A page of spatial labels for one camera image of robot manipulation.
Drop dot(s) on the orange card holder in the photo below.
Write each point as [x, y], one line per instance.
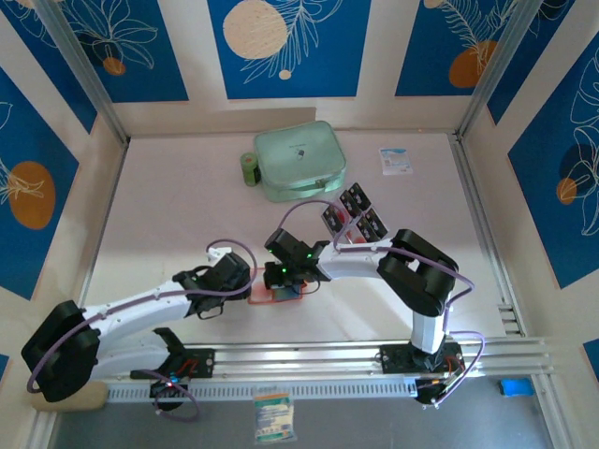
[259, 300]

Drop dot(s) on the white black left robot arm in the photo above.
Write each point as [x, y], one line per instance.
[140, 306]

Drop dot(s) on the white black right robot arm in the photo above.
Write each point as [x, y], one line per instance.
[355, 266]

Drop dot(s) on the white card with red circle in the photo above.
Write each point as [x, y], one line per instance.
[345, 220]
[360, 238]

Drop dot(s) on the clear plastic card tray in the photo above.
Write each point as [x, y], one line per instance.
[387, 231]

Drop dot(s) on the green cylinder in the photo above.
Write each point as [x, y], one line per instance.
[249, 168]

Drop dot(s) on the green white plastic packet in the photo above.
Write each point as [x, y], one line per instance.
[273, 416]

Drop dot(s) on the mint green zip pouch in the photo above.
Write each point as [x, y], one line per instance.
[295, 140]

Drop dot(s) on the beige foam pad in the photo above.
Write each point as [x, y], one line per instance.
[89, 398]

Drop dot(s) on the white blue sachet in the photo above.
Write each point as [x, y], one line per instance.
[396, 161]

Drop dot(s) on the blue sponge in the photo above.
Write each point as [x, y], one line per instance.
[515, 387]

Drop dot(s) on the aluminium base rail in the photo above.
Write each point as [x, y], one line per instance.
[299, 357]

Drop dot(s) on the black electronics bracket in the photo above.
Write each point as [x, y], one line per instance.
[161, 393]
[428, 395]

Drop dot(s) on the aluminium side rail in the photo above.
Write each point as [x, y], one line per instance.
[484, 234]
[101, 234]

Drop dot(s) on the aluminium frame post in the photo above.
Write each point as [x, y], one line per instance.
[89, 70]
[497, 70]

